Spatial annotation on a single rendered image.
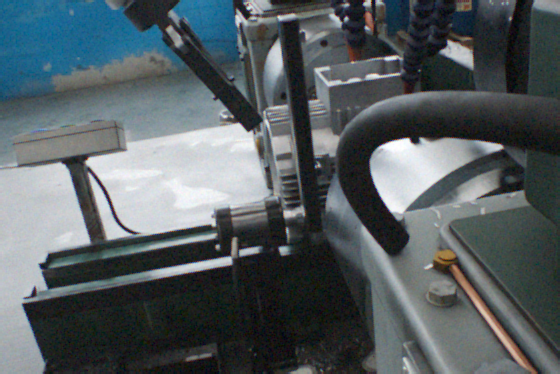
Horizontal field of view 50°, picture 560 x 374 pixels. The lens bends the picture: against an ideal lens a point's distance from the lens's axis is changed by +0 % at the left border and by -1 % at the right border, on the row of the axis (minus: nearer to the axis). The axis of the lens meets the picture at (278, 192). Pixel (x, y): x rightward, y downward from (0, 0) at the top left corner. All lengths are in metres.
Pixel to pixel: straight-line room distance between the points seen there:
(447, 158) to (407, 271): 0.17
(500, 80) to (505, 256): 0.09
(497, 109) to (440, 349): 0.13
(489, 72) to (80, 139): 0.82
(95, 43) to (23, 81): 0.83
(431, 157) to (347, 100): 0.29
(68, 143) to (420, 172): 0.68
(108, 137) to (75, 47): 5.46
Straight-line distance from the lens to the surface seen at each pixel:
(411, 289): 0.33
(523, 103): 0.21
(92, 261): 0.95
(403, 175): 0.51
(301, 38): 0.65
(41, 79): 6.60
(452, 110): 0.22
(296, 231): 0.81
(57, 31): 6.48
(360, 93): 0.78
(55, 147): 1.05
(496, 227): 0.36
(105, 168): 1.66
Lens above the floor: 1.35
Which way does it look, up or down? 25 degrees down
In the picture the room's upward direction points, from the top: 8 degrees counter-clockwise
